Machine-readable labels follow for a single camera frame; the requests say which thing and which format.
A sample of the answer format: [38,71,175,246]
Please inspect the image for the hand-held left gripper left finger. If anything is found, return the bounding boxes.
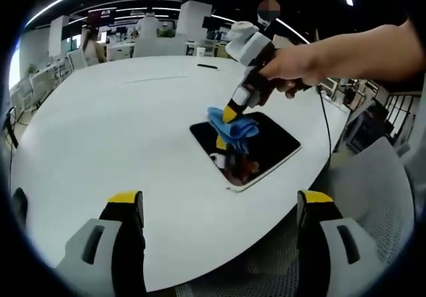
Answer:
[55,189,148,297]

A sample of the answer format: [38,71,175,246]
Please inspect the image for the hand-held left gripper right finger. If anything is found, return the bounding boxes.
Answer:
[297,189,405,297]

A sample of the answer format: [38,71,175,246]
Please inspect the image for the blue cleaning cloth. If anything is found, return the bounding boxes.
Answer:
[206,106,260,144]

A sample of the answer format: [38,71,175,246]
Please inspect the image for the black tablet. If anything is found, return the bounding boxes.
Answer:
[189,111,303,193]

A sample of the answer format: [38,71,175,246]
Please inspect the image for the person's right hand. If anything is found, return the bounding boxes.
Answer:
[264,45,321,99]

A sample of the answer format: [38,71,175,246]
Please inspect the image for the wide white pillar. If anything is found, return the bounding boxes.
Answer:
[176,0,214,42]

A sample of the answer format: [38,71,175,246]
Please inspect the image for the white mesh office chair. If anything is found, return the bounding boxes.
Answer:
[172,136,415,297]

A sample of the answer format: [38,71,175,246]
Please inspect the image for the black rounded object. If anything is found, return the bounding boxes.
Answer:
[11,186,29,228]

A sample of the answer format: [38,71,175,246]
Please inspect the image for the narrow white pillar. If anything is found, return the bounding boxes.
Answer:
[48,15,71,58]

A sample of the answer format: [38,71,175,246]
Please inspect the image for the black cable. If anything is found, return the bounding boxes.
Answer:
[315,84,334,170]

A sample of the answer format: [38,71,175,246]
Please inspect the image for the black frame office chair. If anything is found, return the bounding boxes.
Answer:
[0,106,19,151]

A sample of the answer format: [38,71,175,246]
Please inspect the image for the wall screen with red picture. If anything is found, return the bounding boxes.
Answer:
[87,7,117,28]

